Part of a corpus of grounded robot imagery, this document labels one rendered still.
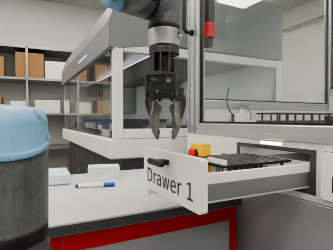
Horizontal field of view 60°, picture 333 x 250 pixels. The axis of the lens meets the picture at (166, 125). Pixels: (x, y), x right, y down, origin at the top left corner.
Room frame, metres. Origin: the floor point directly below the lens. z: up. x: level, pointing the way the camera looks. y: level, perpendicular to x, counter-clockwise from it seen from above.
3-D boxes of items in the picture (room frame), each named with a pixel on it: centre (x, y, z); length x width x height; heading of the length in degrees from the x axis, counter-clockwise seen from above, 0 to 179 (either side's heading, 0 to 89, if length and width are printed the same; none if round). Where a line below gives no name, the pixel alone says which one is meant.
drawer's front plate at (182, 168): (0.69, -0.01, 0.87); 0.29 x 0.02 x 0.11; 27
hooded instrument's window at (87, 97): (2.52, 0.17, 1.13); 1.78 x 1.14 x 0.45; 27
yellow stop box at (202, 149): (1.12, -0.13, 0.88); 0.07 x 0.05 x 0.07; 27
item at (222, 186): (0.78, -0.20, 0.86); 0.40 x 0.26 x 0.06; 117
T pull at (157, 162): (0.68, 0.02, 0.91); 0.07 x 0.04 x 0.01; 27
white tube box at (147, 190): (1.00, 0.02, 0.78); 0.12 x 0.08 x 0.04; 114
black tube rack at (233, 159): (0.78, -0.19, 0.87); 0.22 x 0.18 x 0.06; 117
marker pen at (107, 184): (1.04, 0.26, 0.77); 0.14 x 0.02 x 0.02; 103
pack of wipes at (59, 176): (1.13, 0.43, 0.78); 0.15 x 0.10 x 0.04; 24
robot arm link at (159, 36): (0.68, 0.00, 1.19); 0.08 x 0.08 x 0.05
